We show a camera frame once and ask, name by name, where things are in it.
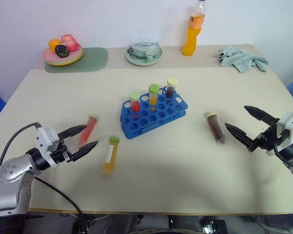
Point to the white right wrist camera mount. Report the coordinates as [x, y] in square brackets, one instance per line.
[291, 124]

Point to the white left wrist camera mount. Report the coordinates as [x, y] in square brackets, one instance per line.
[45, 139]

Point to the pink toy fruit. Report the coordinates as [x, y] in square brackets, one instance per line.
[69, 42]

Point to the pale green cup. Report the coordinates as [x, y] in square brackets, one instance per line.
[140, 53]

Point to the red tube green cap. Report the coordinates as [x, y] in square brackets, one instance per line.
[135, 104]
[86, 135]

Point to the blue test tube rack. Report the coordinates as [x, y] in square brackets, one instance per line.
[146, 122]

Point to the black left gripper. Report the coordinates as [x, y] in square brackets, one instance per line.
[61, 154]

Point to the pink plate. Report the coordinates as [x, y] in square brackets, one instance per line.
[50, 56]

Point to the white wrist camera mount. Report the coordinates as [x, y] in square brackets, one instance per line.
[291, 124]
[45, 139]

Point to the yellow plate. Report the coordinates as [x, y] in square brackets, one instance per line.
[75, 60]

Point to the dark tube cream cap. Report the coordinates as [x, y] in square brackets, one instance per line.
[172, 87]

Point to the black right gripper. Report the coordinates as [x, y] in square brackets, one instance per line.
[261, 142]

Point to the pale green saucer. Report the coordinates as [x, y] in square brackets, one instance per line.
[141, 61]

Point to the dark purple toy fruit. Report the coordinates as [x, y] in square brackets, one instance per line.
[61, 50]

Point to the brown tube cream cap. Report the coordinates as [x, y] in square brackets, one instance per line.
[216, 129]

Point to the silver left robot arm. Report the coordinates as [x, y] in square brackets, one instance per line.
[12, 170]

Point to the orange soda plastic bottle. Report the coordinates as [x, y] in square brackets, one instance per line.
[191, 41]

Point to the green placemat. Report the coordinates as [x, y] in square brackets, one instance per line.
[92, 59]

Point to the orange tube green cap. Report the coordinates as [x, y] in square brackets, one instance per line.
[153, 93]
[110, 161]

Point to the black box under table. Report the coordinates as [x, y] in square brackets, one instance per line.
[216, 227]

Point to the orange toy fruit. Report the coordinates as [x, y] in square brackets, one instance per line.
[53, 44]

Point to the pale green crumpled cloth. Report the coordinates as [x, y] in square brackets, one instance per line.
[236, 58]

